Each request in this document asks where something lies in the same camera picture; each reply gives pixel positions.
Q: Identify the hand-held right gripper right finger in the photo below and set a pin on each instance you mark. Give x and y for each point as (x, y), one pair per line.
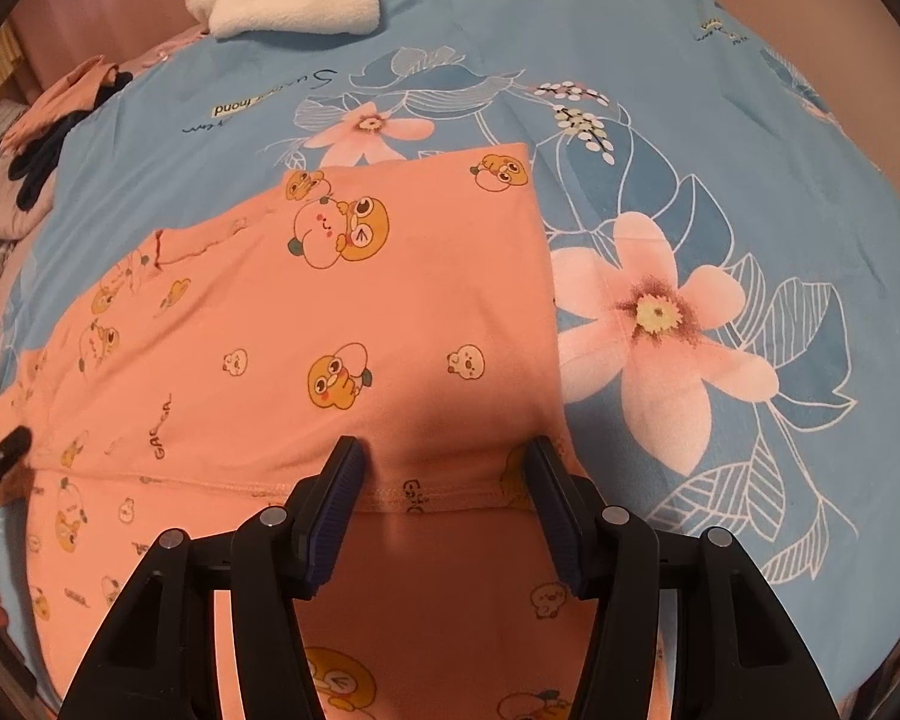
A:
(552, 519)

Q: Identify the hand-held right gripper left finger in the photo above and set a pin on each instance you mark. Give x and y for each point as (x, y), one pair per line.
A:
(336, 519)

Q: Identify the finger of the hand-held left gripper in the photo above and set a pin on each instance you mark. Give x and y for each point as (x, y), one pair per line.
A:
(11, 444)

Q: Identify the orange cartoon print garment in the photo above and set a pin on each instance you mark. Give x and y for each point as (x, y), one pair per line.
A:
(435, 277)

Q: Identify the grey lavender cloth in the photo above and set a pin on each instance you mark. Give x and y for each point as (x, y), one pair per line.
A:
(0, 202)

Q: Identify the dark navy garment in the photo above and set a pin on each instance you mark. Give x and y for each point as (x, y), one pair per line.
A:
(37, 157)

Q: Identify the pink garment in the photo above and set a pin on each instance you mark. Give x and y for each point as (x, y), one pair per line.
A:
(67, 94)

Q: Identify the yellowish fringed cloth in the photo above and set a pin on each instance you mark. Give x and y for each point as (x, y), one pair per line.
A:
(1, 67)

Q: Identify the blue floral bedsheet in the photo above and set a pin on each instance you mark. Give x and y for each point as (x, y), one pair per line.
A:
(720, 165)

